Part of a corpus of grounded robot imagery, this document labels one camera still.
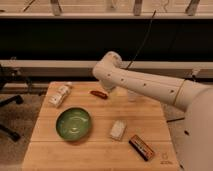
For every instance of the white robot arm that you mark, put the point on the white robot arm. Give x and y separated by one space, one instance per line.
193 98

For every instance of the green ceramic bowl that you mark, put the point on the green ceramic bowl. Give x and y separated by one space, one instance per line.
73 124

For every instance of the white rectangular box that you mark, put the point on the white rectangular box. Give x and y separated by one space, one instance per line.
118 130

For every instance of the white wrapped snack package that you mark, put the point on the white wrapped snack package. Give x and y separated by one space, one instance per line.
61 93

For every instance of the brown candy bar package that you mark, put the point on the brown candy bar package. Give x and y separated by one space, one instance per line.
141 147

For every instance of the black office chair base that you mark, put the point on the black office chair base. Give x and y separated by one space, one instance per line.
15 100

